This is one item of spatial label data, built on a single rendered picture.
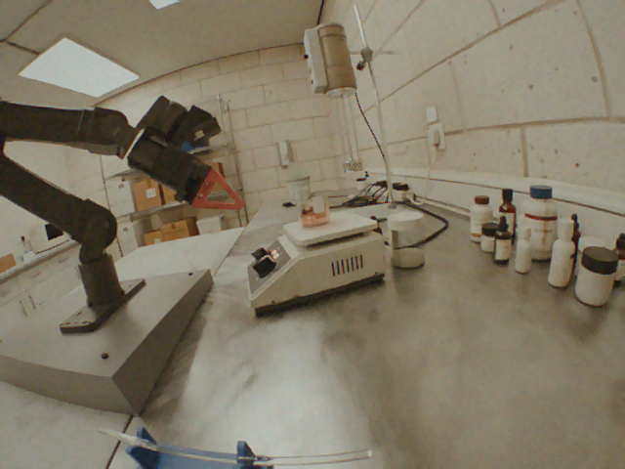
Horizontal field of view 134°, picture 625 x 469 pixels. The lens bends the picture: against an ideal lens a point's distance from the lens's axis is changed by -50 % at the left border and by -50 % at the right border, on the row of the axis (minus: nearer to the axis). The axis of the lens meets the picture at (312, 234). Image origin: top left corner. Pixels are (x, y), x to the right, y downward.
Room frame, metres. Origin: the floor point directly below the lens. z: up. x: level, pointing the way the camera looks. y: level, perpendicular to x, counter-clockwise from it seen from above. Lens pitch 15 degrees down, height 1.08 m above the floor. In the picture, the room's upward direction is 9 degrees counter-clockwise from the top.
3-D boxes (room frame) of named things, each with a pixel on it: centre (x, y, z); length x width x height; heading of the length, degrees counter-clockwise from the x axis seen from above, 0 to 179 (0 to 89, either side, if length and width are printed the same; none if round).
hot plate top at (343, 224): (0.40, -0.02, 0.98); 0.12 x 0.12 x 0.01; 14
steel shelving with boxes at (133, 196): (2.52, 1.34, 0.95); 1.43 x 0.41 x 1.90; 93
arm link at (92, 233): (0.32, 0.33, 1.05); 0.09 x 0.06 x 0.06; 40
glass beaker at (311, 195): (0.40, 0.00, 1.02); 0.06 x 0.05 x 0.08; 48
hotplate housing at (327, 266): (0.39, 0.00, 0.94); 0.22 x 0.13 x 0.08; 104
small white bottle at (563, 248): (0.21, -0.32, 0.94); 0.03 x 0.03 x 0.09
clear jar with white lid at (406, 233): (0.40, -0.15, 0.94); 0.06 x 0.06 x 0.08
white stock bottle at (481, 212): (0.43, -0.33, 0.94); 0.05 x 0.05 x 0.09
